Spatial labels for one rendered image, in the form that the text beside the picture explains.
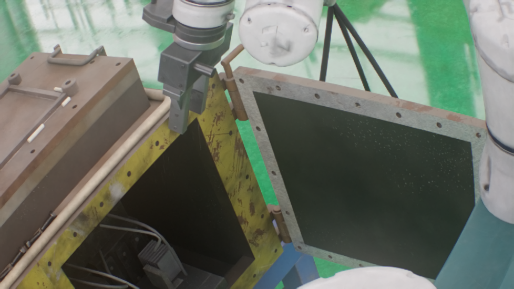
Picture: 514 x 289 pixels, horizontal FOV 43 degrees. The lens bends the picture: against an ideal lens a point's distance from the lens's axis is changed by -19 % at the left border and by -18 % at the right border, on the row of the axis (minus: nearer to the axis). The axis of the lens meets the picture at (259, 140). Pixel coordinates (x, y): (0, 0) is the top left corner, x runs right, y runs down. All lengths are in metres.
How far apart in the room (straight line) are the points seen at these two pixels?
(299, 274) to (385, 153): 0.75
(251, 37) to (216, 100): 0.90
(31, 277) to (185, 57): 0.61
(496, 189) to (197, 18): 0.47
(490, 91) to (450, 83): 2.86
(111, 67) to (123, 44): 3.41
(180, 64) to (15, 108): 0.76
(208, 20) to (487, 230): 0.48
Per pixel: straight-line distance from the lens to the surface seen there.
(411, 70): 3.84
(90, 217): 1.52
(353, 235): 1.84
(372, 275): 0.54
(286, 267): 2.16
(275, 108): 1.70
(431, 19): 4.29
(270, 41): 0.84
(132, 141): 1.58
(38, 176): 1.50
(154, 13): 1.08
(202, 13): 1.03
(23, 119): 1.65
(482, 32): 0.80
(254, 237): 1.95
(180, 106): 1.13
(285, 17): 0.82
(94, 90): 1.59
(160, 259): 1.91
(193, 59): 1.05
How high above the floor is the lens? 2.07
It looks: 35 degrees down
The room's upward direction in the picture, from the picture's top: 19 degrees counter-clockwise
